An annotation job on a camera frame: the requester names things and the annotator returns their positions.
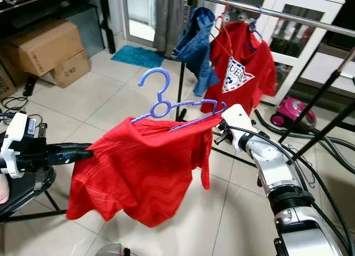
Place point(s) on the metal clothes rack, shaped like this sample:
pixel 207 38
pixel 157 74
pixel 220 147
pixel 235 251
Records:
pixel 299 16

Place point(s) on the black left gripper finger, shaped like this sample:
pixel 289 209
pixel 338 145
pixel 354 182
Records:
pixel 72 148
pixel 72 157

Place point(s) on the blue clothes hanger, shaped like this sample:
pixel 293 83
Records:
pixel 203 1

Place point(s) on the red printed t-shirt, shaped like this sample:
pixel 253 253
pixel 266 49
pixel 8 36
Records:
pixel 255 54

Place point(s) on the red knit shirt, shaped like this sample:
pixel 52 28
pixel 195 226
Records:
pixel 138 173

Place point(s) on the small printed cardboard box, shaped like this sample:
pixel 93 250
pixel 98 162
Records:
pixel 71 72

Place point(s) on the large cardboard box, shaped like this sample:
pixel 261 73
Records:
pixel 47 45

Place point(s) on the white glass-door cabinet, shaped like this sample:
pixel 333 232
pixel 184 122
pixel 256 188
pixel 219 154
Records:
pixel 305 2

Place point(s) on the black chair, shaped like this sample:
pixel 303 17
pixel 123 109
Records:
pixel 28 195

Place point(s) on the grey curtain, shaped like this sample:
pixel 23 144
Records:
pixel 169 23

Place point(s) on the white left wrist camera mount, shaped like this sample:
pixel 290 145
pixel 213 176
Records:
pixel 14 139

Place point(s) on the pink vacuum cleaner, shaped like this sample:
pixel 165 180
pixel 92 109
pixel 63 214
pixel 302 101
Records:
pixel 294 113

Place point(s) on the blue denim garment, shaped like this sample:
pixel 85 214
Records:
pixel 194 48

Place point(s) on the taped cardboard box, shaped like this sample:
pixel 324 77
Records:
pixel 6 84

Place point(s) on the black power adapter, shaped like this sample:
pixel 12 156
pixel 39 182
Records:
pixel 29 86

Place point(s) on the red clothes hanger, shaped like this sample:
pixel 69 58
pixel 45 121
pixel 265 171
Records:
pixel 225 6

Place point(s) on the teal floor mat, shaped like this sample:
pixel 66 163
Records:
pixel 137 56

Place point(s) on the dark purple clothes hanger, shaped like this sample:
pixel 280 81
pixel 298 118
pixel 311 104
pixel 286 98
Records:
pixel 258 12

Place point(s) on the black shelf unit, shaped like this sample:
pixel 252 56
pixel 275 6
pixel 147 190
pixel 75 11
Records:
pixel 33 6

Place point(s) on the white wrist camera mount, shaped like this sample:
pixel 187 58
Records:
pixel 14 139
pixel 238 126

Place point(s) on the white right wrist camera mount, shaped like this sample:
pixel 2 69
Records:
pixel 238 126

